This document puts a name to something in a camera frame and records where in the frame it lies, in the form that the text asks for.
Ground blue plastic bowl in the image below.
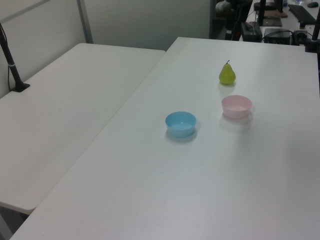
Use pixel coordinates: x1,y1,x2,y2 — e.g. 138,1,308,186
165,111,197,138

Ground black electronics box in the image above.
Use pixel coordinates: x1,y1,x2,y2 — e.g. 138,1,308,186
263,27,294,45

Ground green white round object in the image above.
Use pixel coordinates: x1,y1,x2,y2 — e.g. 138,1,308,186
215,0,233,16

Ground green yellow pear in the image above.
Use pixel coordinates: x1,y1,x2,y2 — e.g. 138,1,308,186
219,59,237,85

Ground dark device with green part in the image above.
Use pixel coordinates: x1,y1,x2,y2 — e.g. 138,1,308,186
240,21,263,42

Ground brown flat board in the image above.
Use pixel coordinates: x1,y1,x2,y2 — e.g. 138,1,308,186
253,8,289,19

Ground black tripod legs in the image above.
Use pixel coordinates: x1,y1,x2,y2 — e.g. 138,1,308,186
224,0,243,41

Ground black keyboard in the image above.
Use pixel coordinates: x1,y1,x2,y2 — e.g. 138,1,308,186
287,4,317,25

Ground black camera stand pole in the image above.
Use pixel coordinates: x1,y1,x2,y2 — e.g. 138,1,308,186
0,22,31,94

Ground black clamped pole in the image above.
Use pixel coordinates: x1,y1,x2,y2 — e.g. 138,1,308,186
303,14,320,54

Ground pink plastic bowl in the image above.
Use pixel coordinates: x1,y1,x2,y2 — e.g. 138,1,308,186
221,94,253,119

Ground black monitor stand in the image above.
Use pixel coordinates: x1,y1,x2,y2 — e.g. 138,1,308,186
256,0,284,28

